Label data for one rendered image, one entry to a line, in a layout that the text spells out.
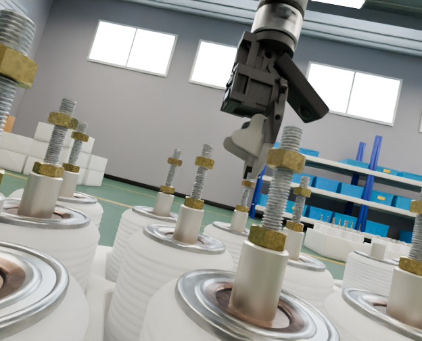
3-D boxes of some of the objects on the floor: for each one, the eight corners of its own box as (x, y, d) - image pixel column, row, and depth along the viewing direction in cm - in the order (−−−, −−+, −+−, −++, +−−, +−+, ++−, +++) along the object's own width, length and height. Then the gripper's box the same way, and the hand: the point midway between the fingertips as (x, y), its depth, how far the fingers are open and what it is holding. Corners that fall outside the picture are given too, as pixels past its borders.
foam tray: (366, 267, 215) (370, 245, 217) (322, 256, 214) (326, 235, 216) (341, 255, 254) (345, 237, 256) (303, 245, 253) (307, 227, 255)
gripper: (233, 53, 45) (203, 170, 44) (253, 12, 34) (214, 166, 33) (278, 67, 46) (250, 182, 45) (311, 33, 35) (276, 183, 34)
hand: (255, 171), depth 39 cm, fingers open, 3 cm apart
